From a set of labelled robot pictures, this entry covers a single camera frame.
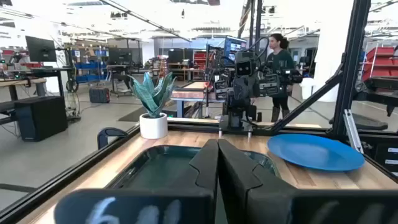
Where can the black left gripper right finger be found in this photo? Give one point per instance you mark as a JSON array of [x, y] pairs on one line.
[[239, 186]]

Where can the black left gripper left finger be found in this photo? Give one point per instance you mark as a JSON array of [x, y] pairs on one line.
[[205, 174]]

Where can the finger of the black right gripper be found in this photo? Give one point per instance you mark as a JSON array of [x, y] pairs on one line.
[[239, 91], [252, 91]]

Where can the blue round plate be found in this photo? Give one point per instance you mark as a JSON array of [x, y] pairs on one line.
[[314, 152]]

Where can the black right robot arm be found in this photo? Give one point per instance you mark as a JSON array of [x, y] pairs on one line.
[[235, 119]]

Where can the black computer monitor on arm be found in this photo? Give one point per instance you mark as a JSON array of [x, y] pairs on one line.
[[40, 49]]

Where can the dark rectangular serving tray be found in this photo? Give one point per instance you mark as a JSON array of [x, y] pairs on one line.
[[161, 169]]

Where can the person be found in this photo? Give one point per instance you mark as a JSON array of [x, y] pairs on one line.
[[280, 62]]

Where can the white waste bin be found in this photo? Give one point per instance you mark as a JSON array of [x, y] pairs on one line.
[[308, 88]]

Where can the blue lit display screen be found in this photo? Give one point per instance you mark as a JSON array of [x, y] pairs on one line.
[[236, 46]]

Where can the wooden top robot table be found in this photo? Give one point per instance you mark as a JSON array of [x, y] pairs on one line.
[[192, 93]]

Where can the white cylindrical plant pot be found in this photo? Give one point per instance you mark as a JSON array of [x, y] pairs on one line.
[[154, 127]]

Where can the artificial green leafy plant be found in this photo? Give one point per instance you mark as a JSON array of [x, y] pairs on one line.
[[154, 99]]

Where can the black floor mat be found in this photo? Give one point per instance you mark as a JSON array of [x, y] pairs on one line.
[[133, 115]]

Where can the red storage bin rack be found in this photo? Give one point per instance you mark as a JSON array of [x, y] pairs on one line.
[[381, 62]]

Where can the black computer monitor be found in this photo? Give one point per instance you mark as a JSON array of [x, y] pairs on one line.
[[120, 56]]

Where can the black equipment case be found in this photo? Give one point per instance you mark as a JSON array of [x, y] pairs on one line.
[[99, 95]]

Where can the blue storage bin shelf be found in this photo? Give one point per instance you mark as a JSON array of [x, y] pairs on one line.
[[90, 66]]

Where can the black computer tower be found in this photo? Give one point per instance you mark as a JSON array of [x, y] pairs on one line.
[[40, 118]]

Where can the black monitor desk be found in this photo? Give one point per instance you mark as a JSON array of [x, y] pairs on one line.
[[53, 71]]

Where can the wooden top workbench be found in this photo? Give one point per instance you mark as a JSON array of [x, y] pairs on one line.
[[18, 82]]

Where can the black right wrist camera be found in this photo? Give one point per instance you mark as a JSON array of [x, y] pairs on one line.
[[243, 68]]

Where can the black diagonal frame brace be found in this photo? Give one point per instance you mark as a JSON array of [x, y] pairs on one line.
[[308, 102]]

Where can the black table end rail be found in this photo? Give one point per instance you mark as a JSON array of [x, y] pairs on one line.
[[192, 127]]

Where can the black vertical frame post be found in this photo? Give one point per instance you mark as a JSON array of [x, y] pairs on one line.
[[351, 77]]

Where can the silver metal bracket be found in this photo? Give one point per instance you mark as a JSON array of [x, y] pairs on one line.
[[353, 130]]

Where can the black curved bracket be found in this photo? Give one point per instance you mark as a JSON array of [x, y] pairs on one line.
[[109, 132]]

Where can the black table edge rail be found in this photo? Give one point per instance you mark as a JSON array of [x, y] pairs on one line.
[[62, 183]]

